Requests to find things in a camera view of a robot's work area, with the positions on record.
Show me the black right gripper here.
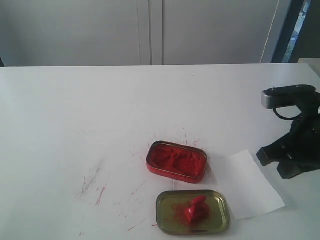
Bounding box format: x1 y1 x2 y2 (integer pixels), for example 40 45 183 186
256 92 320 179

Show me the red stamp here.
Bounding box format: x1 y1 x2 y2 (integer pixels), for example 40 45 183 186
184 195 210 224

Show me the red ink paste tin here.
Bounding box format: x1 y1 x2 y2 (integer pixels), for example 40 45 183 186
146 140 208 184

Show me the white paper sheet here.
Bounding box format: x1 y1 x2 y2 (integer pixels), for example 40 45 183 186
209 150 286 220

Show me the gold tin lid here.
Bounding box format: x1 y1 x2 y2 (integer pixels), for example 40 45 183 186
155 189 230 235

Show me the white cabinet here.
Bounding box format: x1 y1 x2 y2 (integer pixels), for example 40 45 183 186
0 0 291 67

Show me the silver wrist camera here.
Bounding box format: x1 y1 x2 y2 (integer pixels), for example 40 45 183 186
261 84 320 110

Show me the dark window frame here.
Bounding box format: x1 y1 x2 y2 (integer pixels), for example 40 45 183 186
271 0 320 64

